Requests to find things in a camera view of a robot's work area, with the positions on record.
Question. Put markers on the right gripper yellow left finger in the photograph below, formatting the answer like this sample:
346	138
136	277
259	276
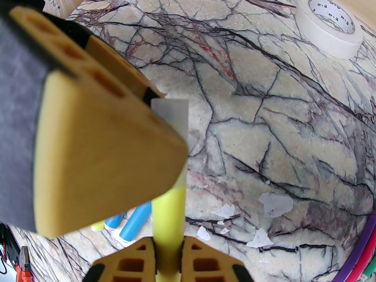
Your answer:
148	260

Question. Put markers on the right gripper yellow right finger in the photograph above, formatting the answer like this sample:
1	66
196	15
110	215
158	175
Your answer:
188	257

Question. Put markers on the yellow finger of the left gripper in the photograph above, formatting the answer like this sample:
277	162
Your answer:
102	157
117	63

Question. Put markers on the yellow marker pen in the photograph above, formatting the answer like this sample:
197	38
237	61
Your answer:
98	225
169	222

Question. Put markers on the blue marker pen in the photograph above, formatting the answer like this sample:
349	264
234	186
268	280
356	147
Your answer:
116	220
135	222

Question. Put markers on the translucent pen cap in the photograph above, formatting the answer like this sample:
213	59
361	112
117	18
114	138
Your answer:
173	119

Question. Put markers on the purple marker pen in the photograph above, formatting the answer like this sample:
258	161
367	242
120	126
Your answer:
358	254

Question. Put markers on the magenta marker pen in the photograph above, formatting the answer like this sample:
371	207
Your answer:
365	264

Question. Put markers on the dark green marker pen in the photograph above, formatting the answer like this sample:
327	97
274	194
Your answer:
371	275

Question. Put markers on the white masking tape roll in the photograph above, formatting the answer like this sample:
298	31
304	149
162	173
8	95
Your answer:
311	31

